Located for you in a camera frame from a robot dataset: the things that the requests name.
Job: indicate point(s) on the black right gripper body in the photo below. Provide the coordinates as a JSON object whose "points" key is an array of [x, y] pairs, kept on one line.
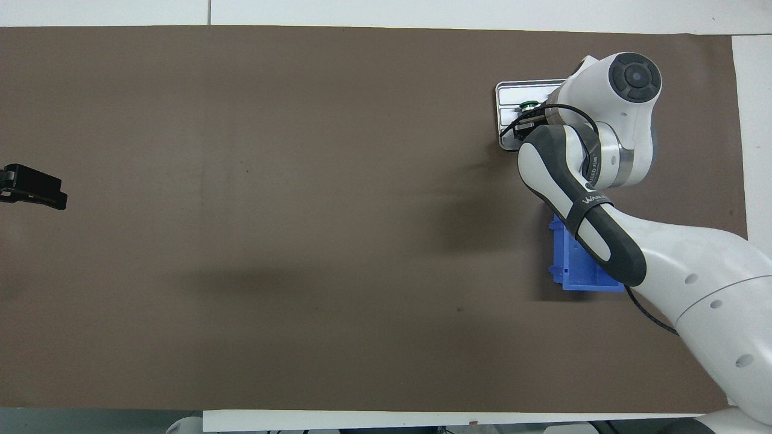
{"points": [[529, 126]]}

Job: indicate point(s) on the green push button switch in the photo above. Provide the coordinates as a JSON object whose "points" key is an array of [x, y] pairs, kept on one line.
{"points": [[529, 105]]}

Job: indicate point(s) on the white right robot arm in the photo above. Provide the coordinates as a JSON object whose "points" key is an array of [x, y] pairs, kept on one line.
{"points": [[693, 265]]}

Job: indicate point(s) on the grey metal tray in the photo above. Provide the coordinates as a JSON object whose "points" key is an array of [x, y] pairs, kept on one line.
{"points": [[509, 93]]}

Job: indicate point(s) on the blue plastic bin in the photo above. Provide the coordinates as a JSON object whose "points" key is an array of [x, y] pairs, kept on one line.
{"points": [[573, 271]]}

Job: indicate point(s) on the brown paper mat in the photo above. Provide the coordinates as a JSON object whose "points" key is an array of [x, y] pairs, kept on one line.
{"points": [[301, 211]]}

